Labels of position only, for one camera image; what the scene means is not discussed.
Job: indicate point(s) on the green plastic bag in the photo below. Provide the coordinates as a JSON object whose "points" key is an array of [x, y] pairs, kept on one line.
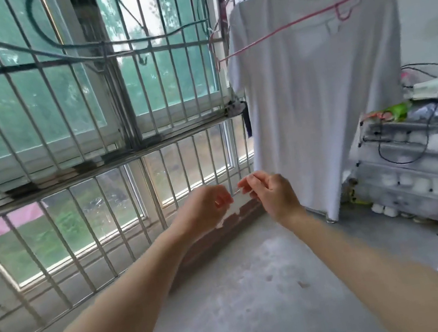
{"points": [[397, 111]]}

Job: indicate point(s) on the person's left hand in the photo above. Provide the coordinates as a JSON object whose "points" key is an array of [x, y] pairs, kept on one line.
{"points": [[199, 211]]}

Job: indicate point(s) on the metal window security grille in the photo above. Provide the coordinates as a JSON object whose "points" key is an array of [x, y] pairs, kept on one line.
{"points": [[76, 172]]}

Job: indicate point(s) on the person's left fingers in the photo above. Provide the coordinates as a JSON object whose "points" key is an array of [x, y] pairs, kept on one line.
{"points": [[222, 202]]}

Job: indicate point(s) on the transparent shoe rack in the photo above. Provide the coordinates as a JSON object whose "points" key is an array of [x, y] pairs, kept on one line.
{"points": [[422, 195]]}

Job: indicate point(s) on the person's right hand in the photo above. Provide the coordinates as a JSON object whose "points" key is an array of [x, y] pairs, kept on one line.
{"points": [[277, 197]]}

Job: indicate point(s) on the person's right forearm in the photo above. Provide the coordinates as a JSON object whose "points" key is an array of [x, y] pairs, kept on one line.
{"points": [[373, 271]]}

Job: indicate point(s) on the group of white shoes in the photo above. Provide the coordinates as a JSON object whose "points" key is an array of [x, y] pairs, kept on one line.
{"points": [[424, 178]]}

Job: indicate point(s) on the black hanging cloth strip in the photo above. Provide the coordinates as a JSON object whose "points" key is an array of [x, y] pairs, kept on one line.
{"points": [[246, 121]]}

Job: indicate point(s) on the person's right fingers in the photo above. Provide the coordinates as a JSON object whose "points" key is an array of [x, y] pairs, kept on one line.
{"points": [[254, 187]]}

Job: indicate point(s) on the white t-shirt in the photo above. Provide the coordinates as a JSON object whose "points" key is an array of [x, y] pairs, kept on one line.
{"points": [[311, 113]]}

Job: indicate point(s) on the pink clothes hanger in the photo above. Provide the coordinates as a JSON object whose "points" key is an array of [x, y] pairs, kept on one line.
{"points": [[284, 26]]}

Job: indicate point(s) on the person's left forearm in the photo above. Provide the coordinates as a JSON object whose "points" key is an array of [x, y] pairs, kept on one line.
{"points": [[103, 323]]}

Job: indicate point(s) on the white sliding window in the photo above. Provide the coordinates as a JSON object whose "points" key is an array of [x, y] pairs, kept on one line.
{"points": [[175, 112]]}

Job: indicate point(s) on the white box with black end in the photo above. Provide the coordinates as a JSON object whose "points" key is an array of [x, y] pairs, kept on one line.
{"points": [[433, 87]]}

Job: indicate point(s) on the pink cloth outside window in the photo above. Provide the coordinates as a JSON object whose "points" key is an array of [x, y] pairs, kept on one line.
{"points": [[21, 219]]}

